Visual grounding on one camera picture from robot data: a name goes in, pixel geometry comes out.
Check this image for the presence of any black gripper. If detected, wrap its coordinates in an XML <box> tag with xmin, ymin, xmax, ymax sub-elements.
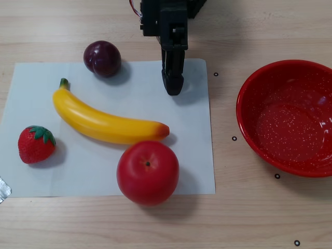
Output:
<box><xmin>139</xmin><ymin>0</ymin><xmax>189</xmax><ymax>96</ymax></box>

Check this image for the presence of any yellow toy banana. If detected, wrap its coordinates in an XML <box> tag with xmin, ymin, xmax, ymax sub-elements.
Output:
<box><xmin>52</xmin><ymin>78</ymin><xmax>171</xmax><ymax>145</ymax></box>

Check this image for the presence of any red speckled bowl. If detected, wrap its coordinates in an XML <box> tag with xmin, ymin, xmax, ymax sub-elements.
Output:
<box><xmin>236</xmin><ymin>59</ymin><xmax>332</xmax><ymax>178</ymax></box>

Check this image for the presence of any purple toy plum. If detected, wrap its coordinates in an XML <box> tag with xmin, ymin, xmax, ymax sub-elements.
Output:
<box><xmin>82</xmin><ymin>40</ymin><xmax>122</xmax><ymax>78</ymax></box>

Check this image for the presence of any red toy apple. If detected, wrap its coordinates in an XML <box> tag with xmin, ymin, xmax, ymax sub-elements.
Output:
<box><xmin>116</xmin><ymin>140</ymin><xmax>180</xmax><ymax>207</ymax></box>

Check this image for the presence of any white paper sheet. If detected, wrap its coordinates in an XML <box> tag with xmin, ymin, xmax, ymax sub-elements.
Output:
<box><xmin>0</xmin><ymin>58</ymin><xmax>217</xmax><ymax>199</ymax></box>

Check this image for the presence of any red toy strawberry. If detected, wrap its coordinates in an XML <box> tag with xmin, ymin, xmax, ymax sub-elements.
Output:
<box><xmin>17</xmin><ymin>125</ymin><xmax>57</xmax><ymax>164</ymax></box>

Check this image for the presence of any red and white wire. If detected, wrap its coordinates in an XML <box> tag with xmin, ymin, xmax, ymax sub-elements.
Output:
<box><xmin>129</xmin><ymin>0</ymin><xmax>143</xmax><ymax>19</ymax></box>

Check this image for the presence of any grey duct tape piece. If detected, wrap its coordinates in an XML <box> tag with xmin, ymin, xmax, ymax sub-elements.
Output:
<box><xmin>0</xmin><ymin>176</ymin><xmax>12</xmax><ymax>205</ymax></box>

